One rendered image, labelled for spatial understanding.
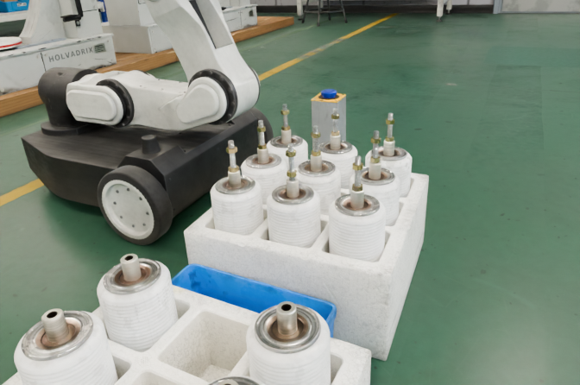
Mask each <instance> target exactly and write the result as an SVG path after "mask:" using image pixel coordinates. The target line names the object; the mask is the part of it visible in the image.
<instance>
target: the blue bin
mask: <svg viewBox="0 0 580 385"><path fill-rule="evenodd" d="M171 282H172V285H174V286H176V287H181V288H184V289H186V290H189V291H192V292H194V293H199V294H202V295H204V296H208V297H211V298H213V299H216V300H221V301H223V302H226V303H229V304H232V305H234V306H239V307H241V308H244V309H247V310H250V311H252V312H257V313H261V312H263V311H265V310H267V309H269V308H270V307H272V306H277V305H279V304H280V303H281V302H284V301H290V302H293V303H294V304H298V305H302V306H306V307H309V308H311V309H312V310H314V311H315V312H317V313H318V314H319V315H320V316H321V317H322V318H323V319H324V320H325V322H326V323H327V325H328V327H329V330H330V338H333V328H334V320H335V318H336V316H337V308H336V306H335V305H334V304H333V303H331V302H329V301H325V300H321V299H317V298H314V297H311V296H308V295H304V294H302V293H296V292H293V291H290V290H286V289H284V288H280V287H276V286H272V285H269V284H266V283H263V282H259V281H254V280H251V279H248V278H245V277H242V276H239V275H234V274H231V273H227V272H224V271H221V270H218V269H214V268H209V267H206V266H203V265H200V264H197V263H193V264H189V265H187V266H186V267H185V268H183V269H182V270H181V271H180V272H179V273H178V274H177V275H176V276H174V278H173V279H172V280H171Z"/></svg>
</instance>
